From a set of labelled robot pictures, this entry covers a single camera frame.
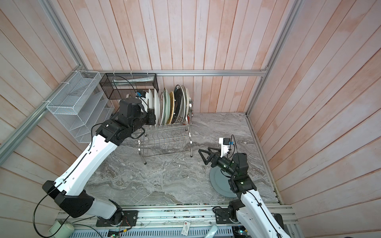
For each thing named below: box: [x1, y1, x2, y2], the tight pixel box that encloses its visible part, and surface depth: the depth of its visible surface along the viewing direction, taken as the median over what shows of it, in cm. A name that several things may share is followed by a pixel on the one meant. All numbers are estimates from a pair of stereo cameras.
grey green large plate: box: [209, 166, 238, 198], surface depth 84 cm
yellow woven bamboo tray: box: [167, 90, 176, 125], surface depth 71 cm
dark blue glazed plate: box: [171, 84, 186, 124], surface depth 70 cm
